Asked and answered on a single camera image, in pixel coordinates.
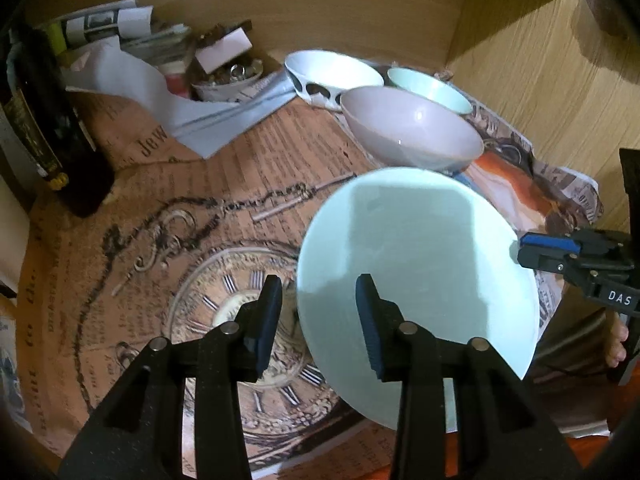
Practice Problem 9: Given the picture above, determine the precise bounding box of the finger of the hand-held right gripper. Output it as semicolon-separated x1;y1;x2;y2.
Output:
519;230;629;257
516;248;631;287

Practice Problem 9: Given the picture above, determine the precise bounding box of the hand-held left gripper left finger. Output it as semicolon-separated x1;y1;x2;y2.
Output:
59;274;284;480

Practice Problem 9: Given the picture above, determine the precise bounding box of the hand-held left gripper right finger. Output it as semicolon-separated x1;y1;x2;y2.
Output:
355;274;583;480

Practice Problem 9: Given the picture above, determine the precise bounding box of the light blue plate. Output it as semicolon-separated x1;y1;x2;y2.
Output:
296;167;541;433

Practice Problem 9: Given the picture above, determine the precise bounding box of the pale pink bowl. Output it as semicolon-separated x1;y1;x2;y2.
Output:
341;86;485;173

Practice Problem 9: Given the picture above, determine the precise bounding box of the light green bowl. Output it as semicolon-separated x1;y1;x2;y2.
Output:
386;67;473;116

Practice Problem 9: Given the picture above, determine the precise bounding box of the white bowl with black spots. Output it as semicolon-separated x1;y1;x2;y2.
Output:
284;50;385;110

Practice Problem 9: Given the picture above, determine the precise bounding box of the person's right hand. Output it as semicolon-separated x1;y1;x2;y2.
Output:
602;319;629;369

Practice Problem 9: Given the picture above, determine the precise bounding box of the brown clock print paper mat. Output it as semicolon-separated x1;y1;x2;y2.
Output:
15;92;501;467

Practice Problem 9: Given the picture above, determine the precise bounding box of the person's orange garment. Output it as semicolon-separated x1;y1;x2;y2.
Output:
450;430;613;466

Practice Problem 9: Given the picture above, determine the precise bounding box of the small bowl of trinkets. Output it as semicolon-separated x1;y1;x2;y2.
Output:
192;57;266;102

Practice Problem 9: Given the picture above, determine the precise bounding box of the wooden desk shelf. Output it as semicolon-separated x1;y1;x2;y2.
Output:
25;0;563;102

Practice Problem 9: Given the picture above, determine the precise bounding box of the small white paper box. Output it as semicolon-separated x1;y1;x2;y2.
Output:
195;22;254;70

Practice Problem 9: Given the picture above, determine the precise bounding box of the dark wine bottle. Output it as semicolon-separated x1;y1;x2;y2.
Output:
0;15;116;218

